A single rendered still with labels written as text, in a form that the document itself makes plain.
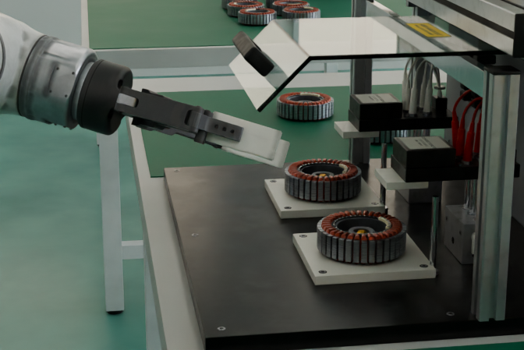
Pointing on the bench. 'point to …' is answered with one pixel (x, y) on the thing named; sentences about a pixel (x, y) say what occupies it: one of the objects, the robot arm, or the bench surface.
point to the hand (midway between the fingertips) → (271, 147)
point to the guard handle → (253, 54)
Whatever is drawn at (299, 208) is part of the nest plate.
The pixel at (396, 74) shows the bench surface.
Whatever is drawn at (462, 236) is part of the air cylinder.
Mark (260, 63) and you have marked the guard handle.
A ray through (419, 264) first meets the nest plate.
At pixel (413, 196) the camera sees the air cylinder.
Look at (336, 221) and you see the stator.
